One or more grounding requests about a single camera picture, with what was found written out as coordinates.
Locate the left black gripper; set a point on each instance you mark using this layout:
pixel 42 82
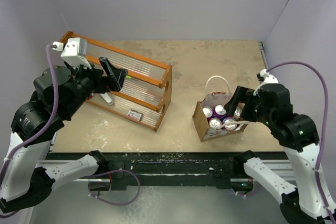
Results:
pixel 118 75

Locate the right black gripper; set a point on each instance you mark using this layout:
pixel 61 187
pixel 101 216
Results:
pixel 243 94

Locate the purple fanta can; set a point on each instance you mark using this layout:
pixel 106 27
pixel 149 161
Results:
pixel 219 111
pixel 229 124
pixel 208 112

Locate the red cola can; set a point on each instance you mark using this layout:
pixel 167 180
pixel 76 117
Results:
pixel 237 113
pixel 215 123

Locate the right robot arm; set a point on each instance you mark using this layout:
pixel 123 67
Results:
pixel 308 201

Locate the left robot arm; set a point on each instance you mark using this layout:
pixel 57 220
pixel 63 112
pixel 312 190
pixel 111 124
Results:
pixel 59 92

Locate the canvas tote bag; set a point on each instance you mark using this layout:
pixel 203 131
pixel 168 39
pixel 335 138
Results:
pixel 201 123

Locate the orange wooden shelf rack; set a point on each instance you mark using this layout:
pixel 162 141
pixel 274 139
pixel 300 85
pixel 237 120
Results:
pixel 149 91

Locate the small red white box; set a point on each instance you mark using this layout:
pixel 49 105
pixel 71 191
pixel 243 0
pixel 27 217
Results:
pixel 135 115

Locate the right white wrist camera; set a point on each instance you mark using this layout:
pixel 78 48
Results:
pixel 264 77

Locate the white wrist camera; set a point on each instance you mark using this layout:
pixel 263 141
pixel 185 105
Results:
pixel 73 52
pixel 264 77

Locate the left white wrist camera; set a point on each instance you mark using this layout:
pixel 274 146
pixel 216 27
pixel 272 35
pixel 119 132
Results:
pixel 73 52

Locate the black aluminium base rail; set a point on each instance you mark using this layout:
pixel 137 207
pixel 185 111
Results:
pixel 202 169

